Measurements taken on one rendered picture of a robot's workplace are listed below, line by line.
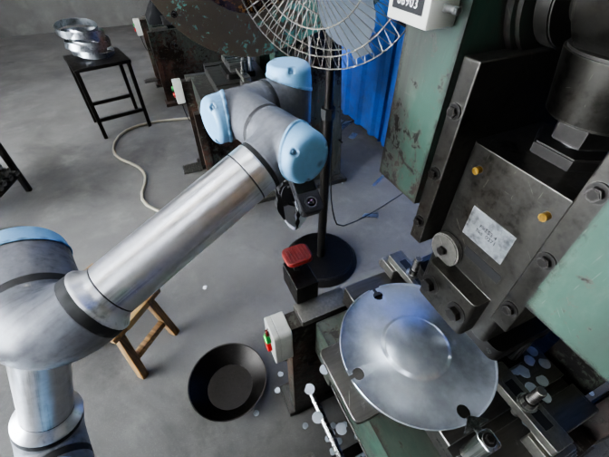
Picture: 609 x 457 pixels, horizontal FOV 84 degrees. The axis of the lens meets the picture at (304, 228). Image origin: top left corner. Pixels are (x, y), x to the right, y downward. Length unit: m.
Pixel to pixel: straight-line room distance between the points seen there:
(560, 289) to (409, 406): 0.34
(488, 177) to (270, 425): 1.20
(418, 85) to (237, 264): 1.51
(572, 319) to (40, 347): 0.56
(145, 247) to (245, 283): 1.35
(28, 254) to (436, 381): 0.66
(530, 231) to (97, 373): 1.61
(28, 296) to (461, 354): 0.68
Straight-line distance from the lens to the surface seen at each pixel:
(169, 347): 1.66
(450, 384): 0.70
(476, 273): 0.57
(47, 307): 0.47
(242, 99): 0.54
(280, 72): 0.58
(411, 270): 0.84
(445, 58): 0.46
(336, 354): 0.68
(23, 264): 0.56
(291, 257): 0.84
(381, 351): 0.69
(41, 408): 0.79
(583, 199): 0.40
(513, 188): 0.48
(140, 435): 1.56
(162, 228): 0.44
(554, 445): 0.77
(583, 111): 0.46
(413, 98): 0.51
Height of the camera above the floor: 1.39
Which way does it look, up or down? 44 degrees down
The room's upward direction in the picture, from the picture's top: straight up
